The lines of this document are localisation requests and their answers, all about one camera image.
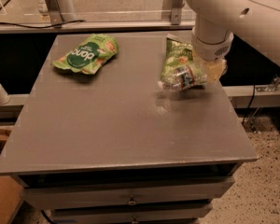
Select upper grey drawer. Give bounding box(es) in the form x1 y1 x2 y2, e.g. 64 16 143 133
21 176 234 209

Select black cable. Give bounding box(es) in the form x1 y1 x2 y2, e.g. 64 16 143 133
0 19 86 29

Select white vertical pipe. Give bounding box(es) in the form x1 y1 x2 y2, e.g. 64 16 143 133
38 0 77 22

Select green dang snack bag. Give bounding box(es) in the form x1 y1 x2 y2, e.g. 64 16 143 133
52 34 119 75

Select brown cardboard box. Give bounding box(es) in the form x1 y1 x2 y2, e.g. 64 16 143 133
0 176 22 224

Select lower grey drawer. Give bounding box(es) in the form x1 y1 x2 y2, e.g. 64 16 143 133
51 202 212 224

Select grey metal bracket right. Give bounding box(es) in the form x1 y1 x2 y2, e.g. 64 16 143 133
161 0 185 25

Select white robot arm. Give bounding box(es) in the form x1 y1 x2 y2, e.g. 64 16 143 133
186 0 280 85

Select grey drawer cabinet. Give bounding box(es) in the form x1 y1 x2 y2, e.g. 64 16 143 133
0 30 259 224

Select green jalapeno chip bag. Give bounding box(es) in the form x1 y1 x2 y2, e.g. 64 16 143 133
162 34 203 69

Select clear plastic water bottle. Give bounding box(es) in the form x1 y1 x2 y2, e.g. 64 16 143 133
157 63 207 91

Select grey drawer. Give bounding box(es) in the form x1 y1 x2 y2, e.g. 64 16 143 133
51 202 212 224
21 176 234 209

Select grey metal bracket left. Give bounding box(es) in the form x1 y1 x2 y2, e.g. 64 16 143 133
45 0 63 25

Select grey metal bracket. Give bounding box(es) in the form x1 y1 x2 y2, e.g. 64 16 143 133
161 0 185 25
45 0 63 25

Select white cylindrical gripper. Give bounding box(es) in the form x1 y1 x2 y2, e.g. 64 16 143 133
191 28 234 83

